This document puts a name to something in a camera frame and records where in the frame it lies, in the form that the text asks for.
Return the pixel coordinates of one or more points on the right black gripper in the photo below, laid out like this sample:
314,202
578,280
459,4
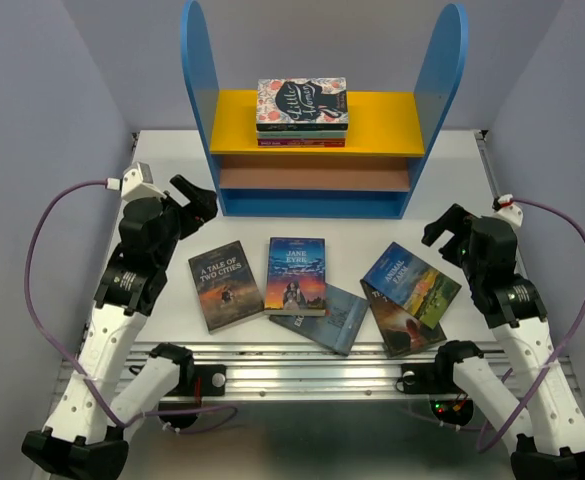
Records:
454,219

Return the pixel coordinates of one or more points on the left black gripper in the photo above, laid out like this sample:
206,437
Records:
203,205

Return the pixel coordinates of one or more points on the Animal Farm blue book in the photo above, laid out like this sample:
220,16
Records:
411,283

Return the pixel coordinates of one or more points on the Jane Eyre blue book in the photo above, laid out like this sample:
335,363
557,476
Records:
296,277

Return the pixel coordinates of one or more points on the Nineteen Eighty-Four dark book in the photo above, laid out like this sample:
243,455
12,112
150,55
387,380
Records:
338,329

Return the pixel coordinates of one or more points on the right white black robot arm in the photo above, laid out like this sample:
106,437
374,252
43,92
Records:
544,431

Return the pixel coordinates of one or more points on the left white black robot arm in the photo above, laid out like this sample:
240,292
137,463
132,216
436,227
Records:
89,432

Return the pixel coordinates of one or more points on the teal book in stack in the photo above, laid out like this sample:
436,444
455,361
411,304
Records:
328,134

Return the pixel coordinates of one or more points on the dark green book in stack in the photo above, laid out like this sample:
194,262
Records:
303,127

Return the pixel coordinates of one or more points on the A Tale of Two Cities book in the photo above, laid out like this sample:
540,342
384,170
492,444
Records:
225,286

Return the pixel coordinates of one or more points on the Three Days to See book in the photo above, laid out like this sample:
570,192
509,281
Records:
402,334

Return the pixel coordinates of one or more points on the blue yellow wooden bookshelf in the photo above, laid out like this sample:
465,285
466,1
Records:
372,173

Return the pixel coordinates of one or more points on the purple Roald Dahl book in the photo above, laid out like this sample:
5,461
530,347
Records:
301,143

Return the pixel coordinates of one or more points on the Little Women floral book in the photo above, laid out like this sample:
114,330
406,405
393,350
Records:
302,100

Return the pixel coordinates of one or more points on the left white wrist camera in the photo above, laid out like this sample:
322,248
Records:
137,182

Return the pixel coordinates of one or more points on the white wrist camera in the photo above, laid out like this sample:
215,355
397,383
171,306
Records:
507,210
137,182

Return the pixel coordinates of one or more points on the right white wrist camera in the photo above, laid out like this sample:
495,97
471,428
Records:
507,210

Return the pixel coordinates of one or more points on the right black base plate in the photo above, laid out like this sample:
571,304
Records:
424,379

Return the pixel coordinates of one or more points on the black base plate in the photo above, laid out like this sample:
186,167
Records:
211,381
424,379

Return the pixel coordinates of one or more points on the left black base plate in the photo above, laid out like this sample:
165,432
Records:
211,381

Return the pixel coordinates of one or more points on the aluminium extrusion rail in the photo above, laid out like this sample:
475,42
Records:
304,372

